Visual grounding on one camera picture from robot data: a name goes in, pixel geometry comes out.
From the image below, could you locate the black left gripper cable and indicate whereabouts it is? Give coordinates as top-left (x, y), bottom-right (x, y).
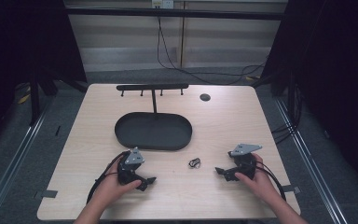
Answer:
top-left (86, 150), bottom-right (131, 204)

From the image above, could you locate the metal floor rail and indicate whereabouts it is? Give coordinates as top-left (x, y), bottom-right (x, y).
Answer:
top-left (0, 101), bottom-right (56, 224)
top-left (274, 97), bottom-right (351, 224)

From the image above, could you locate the black horizontal frame bar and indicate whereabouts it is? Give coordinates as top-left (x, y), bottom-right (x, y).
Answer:
top-left (64, 7), bottom-right (289, 21)

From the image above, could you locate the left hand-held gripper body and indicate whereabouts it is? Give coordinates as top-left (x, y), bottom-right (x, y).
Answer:
top-left (117, 147), bottom-right (145, 186)

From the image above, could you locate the grey tape piece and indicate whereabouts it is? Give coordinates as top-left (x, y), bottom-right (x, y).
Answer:
top-left (281, 184), bottom-right (302, 194)
top-left (33, 189), bottom-right (59, 200)

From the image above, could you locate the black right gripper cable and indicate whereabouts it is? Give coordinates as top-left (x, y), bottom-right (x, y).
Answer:
top-left (255, 161), bottom-right (287, 202)

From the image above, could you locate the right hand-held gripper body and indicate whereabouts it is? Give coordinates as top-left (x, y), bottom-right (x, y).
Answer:
top-left (227, 143), bottom-right (264, 181)

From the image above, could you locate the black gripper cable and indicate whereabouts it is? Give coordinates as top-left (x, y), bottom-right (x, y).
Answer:
top-left (255, 161), bottom-right (287, 202)
top-left (86, 150), bottom-right (131, 204)

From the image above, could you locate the black hanging power cable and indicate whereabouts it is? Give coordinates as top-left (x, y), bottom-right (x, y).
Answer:
top-left (156, 14), bottom-right (268, 86)

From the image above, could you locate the small black key ring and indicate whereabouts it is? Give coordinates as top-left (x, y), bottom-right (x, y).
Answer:
top-left (188, 157), bottom-right (202, 169)

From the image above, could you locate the yellow floor marker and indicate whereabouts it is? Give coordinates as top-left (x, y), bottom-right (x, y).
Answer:
top-left (17, 87), bottom-right (32, 105)

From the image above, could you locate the person's left hand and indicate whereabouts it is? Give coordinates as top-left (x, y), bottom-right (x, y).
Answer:
top-left (96, 162), bottom-right (143, 209)

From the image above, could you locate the white wall socket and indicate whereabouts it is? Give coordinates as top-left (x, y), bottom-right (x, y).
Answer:
top-left (151, 0), bottom-right (175, 9)

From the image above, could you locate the dark curtain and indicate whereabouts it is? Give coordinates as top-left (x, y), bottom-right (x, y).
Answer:
top-left (0, 0), bottom-right (89, 157)
top-left (259, 0), bottom-right (358, 200)

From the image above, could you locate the black hook stand with tray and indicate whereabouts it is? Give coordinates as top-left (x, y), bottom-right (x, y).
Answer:
top-left (114, 83), bottom-right (194, 152)

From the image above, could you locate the bundle of black floor cables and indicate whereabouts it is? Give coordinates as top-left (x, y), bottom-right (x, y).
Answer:
top-left (270, 83), bottom-right (304, 146)

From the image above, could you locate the person's right hand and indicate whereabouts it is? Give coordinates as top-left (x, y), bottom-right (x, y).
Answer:
top-left (234, 153), bottom-right (280, 205)

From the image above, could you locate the black metal stand leg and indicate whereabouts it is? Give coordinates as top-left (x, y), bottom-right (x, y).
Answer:
top-left (28, 73), bottom-right (42, 127)

